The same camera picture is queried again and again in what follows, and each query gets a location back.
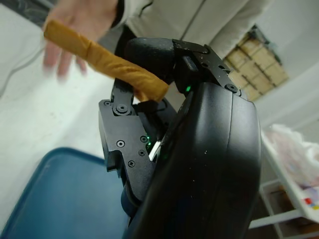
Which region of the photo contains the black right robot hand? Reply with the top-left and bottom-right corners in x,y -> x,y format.
98,37 -> 263,239

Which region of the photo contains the person's bare hand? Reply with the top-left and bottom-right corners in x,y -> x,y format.
41,0 -> 118,81

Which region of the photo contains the brown toast slice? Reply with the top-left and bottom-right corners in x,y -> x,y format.
43,19 -> 169,103

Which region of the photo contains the person in beige jacket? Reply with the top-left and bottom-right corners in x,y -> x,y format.
96,0 -> 269,66

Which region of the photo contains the white shelf rack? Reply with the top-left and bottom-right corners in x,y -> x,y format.
249,138 -> 319,239

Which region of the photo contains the clear plastic bag pile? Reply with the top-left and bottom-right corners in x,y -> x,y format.
264,122 -> 319,191

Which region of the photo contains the blue plastic tray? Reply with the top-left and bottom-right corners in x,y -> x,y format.
0,146 -> 131,239

